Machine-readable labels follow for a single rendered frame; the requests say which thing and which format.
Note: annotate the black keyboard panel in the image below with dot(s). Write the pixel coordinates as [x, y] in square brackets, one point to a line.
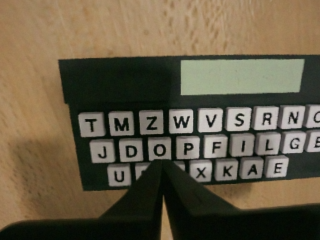
[222, 118]

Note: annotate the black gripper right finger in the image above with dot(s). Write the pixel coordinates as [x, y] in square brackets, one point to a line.
[187, 201]

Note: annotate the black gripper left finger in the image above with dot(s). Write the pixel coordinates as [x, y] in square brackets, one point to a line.
[144, 198]

